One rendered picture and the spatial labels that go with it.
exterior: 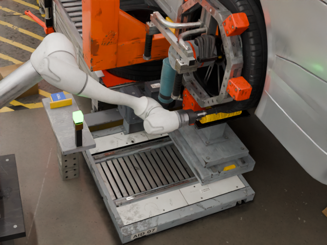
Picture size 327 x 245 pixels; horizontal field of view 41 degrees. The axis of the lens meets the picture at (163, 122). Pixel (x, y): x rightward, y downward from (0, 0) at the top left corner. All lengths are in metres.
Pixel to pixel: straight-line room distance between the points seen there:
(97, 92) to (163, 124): 0.37
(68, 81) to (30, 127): 1.26
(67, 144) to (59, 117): 0.20
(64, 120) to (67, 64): 0.62
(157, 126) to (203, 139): 0.66
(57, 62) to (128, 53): 0.88
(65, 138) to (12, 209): 0.42
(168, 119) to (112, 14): 0.70
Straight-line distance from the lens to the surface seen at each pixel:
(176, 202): 2.52
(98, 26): 2.45
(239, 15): 1.99
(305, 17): 1.76
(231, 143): 2.70
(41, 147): 2.89
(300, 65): 1.81
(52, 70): 1.79
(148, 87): 2.66
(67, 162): 2.59
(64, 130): 2.33
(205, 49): 1.99
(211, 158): 2.58
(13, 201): 2.25
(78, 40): 3.14
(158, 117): 2.07
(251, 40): 2.03
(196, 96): 2.36
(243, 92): 2.03
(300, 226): 2.73
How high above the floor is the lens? 2.04
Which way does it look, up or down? 42 degrees down
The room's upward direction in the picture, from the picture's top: 8 degrees clockwise
